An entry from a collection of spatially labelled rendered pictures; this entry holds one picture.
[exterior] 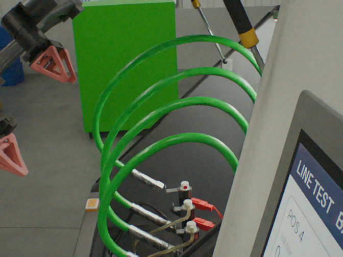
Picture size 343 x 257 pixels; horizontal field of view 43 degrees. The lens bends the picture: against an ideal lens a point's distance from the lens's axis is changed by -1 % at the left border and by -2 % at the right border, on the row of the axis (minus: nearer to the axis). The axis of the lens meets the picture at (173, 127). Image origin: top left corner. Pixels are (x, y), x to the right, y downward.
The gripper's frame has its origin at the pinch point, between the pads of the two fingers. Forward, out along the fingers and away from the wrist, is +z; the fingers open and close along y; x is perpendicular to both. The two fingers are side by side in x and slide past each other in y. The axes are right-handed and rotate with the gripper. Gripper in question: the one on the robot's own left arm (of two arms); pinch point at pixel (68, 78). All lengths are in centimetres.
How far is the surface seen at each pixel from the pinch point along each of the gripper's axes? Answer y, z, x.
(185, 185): -4.5, 34.8, -4.0
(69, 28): 614, -238, 103
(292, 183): -60, 36, -23
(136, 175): -6.7, 26.4, 1.7
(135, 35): 308, -73, 8
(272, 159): -53, 35, -23
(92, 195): 23.7, 21.5, 24.6
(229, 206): -41, 37, -15
